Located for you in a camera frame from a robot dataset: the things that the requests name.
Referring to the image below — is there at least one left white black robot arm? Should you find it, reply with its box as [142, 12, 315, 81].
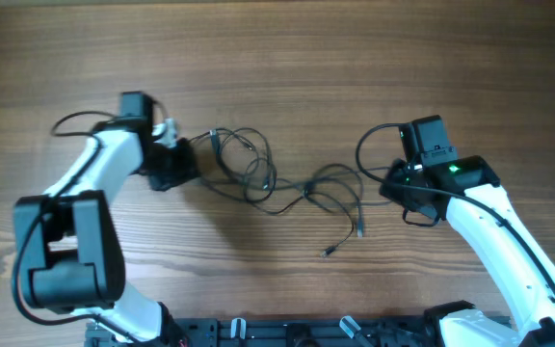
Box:
[11, 92, 199, 346]

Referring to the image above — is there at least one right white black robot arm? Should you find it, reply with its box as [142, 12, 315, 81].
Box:
[380, 116, 555, 346]

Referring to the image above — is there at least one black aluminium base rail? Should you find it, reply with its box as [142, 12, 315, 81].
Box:
[83, 315, 515, 347]

